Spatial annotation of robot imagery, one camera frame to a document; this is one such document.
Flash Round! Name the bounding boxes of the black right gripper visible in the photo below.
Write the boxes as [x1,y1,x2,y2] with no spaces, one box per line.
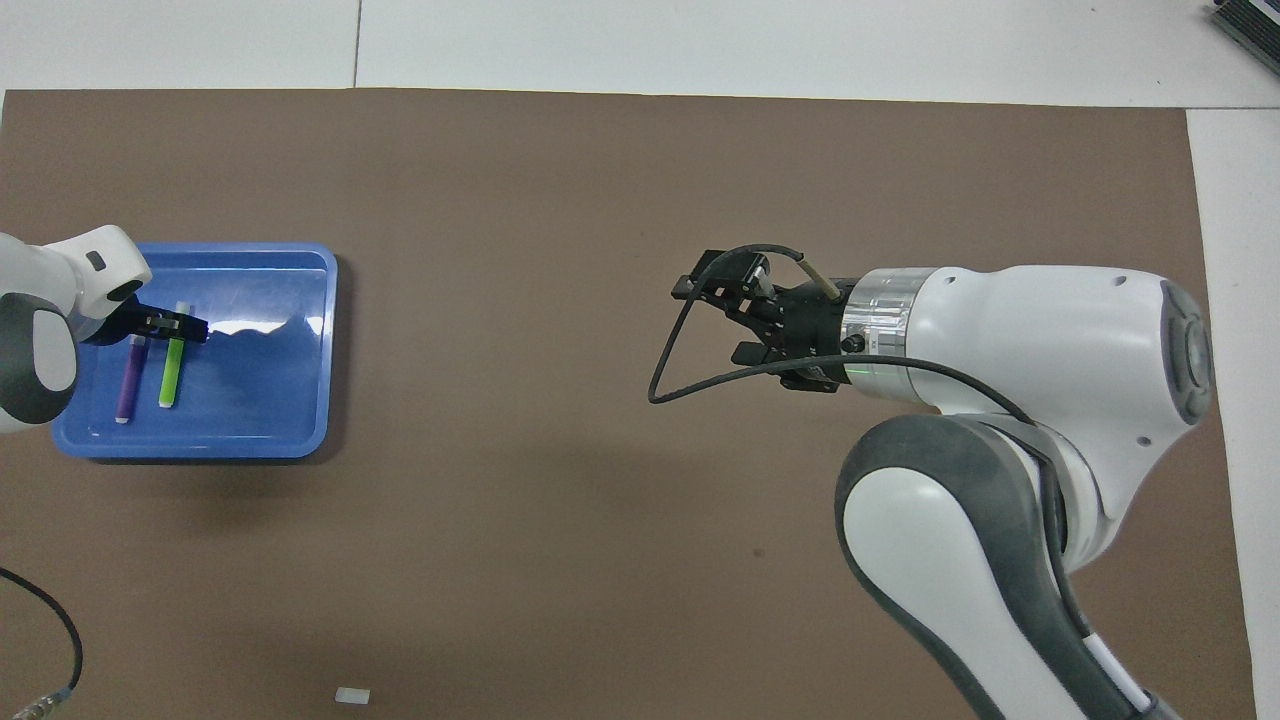
[673,250,861,393]

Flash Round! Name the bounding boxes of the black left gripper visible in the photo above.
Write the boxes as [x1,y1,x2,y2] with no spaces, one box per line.
[90,298,209,346]

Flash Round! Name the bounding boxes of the green highlighter pen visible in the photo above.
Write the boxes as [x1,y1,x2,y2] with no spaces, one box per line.
[158,301,192,409]

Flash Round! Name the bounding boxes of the purple highlighter pen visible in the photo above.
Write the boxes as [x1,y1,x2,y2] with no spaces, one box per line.
[116,335,148,424]

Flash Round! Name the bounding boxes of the blue plastic tray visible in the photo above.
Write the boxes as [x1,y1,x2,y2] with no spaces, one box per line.
[52,242,339,460]

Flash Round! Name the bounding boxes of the brown table mat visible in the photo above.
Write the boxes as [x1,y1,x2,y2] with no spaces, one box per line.
[0,88,1259,720]

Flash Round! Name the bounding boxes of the grey ribbed device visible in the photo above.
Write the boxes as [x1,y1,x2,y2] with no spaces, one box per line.
[1210,0,1280,46]

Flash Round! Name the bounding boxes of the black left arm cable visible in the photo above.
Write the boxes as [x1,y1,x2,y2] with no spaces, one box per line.
[0,567,84,720]

